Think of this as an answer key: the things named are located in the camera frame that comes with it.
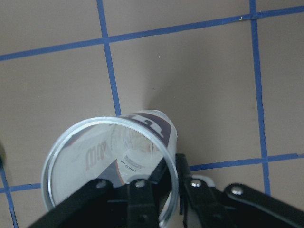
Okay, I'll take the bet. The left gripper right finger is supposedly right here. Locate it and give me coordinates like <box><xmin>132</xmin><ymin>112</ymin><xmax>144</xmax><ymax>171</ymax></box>
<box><xmin>176</xmin><ymin>153</ymin><xmax>304</xmax><ymax>228</ymax></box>

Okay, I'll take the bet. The clear tennis ball can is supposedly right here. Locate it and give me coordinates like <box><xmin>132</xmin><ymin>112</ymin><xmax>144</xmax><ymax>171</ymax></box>
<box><xmin>41</xmin><ymin>110</ymin><xmax>178</xmax><ymax>228</ymax></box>

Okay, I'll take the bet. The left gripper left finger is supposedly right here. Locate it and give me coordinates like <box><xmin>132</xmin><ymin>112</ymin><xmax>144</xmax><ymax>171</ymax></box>
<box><xmin>30</xmin><ymin>159</ymin><xmax>168</xmax><ymax>228</ymax></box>

